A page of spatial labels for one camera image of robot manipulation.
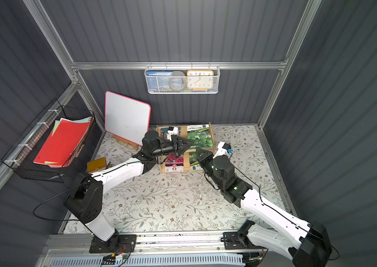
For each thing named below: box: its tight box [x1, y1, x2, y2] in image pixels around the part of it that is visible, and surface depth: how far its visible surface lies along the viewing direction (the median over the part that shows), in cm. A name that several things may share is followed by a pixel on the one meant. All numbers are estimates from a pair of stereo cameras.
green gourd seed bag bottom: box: [189, 151, 203, 171], surface depth 99 cm
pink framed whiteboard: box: [104, 91, 151, 147], surface depth 103 cm
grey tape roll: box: [168, 70, 187, 92], surface depth 90 cm
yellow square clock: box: [186, 70, 215, 92], surface depth 91 cm
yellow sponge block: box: [86, 156, 107, 173], surface depth 102 cm
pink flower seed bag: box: [164, 152, 185, 173], surface depth 98 cm
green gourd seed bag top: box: [186, 124, 214, 148], surface depth 80 cm
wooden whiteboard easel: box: [112, 135, 139, 150], surface depth 109 cm
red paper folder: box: [33, 116, 93, 168], surface depth 74 cm
